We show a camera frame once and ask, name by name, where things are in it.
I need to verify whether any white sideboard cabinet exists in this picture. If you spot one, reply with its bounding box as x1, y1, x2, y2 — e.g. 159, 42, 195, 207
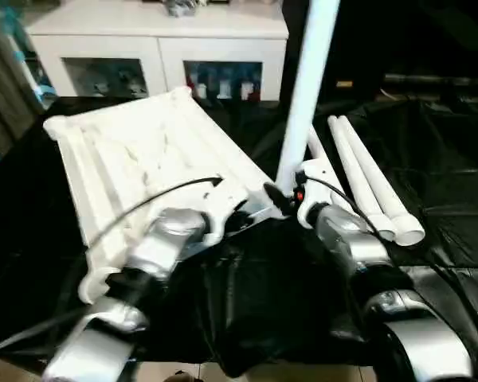
25, 0, 290, 102

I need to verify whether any white plastic table top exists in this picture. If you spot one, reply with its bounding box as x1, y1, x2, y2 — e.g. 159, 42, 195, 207
43, 86, 286, 305

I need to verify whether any black plastic mat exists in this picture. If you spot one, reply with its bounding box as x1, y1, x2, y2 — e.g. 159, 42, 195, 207
0, 92, 478, 375

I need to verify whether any beige curtain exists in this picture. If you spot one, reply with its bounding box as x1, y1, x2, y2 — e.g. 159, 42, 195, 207
0, 12, 49, 152

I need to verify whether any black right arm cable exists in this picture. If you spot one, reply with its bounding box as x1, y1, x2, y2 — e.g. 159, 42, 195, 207
301, 175, 478, 351

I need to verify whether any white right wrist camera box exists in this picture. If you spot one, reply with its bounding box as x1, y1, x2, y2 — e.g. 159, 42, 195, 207
294, 158, 342, 230

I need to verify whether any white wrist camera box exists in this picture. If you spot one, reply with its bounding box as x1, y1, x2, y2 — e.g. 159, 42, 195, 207
294, 158, 342, 230
195, 178, 254, 246

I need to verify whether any grey toy figure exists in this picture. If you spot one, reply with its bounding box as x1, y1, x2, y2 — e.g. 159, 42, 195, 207
166, 0, 204, 17

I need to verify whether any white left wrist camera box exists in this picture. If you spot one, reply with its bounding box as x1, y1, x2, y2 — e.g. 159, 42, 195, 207
195, 178, 254, 246

